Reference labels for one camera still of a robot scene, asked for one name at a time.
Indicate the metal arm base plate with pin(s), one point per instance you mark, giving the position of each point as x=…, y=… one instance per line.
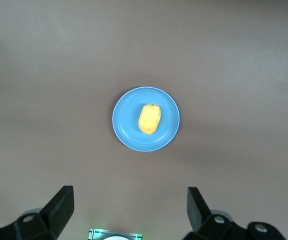
x=96, y=235

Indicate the brown table cover sheet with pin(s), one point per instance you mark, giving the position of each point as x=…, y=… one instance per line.
x=59, y=75

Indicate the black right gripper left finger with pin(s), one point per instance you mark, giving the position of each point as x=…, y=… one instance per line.
x=56, y=207

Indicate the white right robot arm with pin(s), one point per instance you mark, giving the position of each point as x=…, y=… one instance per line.
x=116, y=238

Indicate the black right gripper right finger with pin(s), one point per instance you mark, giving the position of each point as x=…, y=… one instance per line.
x=199, y=212

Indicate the yellow potato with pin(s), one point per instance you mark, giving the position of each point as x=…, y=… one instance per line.
x=149, y=120

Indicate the blue round plate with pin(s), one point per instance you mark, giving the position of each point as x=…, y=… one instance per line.
x=126, y=125

